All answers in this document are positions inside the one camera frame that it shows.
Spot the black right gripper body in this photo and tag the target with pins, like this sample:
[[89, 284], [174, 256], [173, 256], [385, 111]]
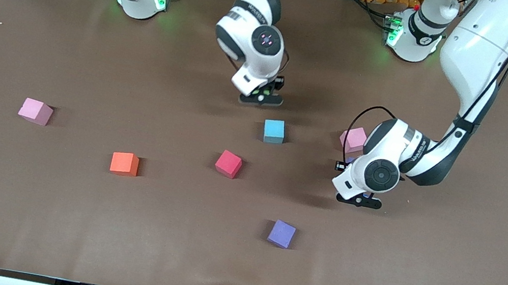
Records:
[[277, 84]]

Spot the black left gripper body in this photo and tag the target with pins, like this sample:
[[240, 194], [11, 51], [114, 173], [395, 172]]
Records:
[[341, 166]]

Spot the pink foam cube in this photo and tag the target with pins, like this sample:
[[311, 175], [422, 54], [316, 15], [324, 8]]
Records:
[[36, 110], [355, 138]]

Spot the light blue foam cube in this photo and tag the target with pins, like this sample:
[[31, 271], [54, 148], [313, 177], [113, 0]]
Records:
[[274, 130]]

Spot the red foam cube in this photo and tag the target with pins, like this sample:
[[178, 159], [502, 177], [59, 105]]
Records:
[[228, 163]]

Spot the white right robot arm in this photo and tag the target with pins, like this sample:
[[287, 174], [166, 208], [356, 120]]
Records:
[[252, 72]]

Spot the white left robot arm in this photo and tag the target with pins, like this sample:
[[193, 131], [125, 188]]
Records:
[[476, 45]]

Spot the brown paper table cover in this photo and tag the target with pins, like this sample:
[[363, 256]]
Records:
[[234, 263]]

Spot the orange foam cube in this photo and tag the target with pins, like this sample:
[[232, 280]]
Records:
[[124, 163]]

